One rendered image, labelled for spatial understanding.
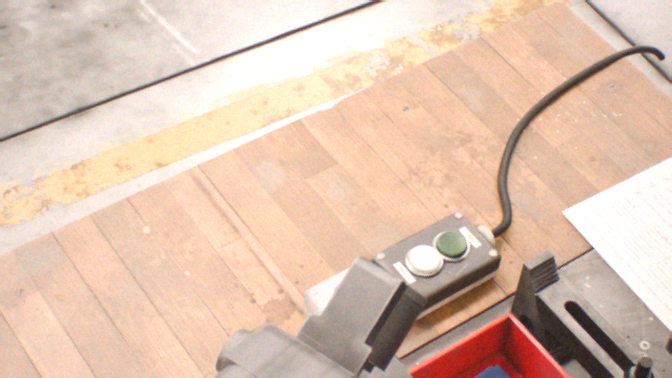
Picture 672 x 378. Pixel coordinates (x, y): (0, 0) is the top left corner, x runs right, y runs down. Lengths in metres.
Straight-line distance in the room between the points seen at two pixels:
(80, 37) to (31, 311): 1.61
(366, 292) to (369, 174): 0.47
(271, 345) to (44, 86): 1.92
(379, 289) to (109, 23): 2.01
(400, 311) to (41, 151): 1.75
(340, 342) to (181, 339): 0.36
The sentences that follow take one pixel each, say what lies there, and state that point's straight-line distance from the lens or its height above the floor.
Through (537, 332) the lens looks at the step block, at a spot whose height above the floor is 0.93.
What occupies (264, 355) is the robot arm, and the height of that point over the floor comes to 1.22.
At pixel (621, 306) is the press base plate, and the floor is 0.90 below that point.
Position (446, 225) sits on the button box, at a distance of 1.24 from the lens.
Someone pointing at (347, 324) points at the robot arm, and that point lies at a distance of 0.86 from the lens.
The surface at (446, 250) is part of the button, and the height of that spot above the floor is 0.94.
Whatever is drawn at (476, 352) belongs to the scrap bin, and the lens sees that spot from 1.16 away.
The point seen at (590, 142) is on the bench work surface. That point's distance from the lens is 1.39.
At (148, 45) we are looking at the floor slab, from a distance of 2.76.
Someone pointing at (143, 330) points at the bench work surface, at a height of 0.90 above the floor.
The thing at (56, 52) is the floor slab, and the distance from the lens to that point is 2.76.
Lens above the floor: 1.89
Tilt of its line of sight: 49 degrees down
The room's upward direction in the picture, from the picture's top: 5 degrees clockwise
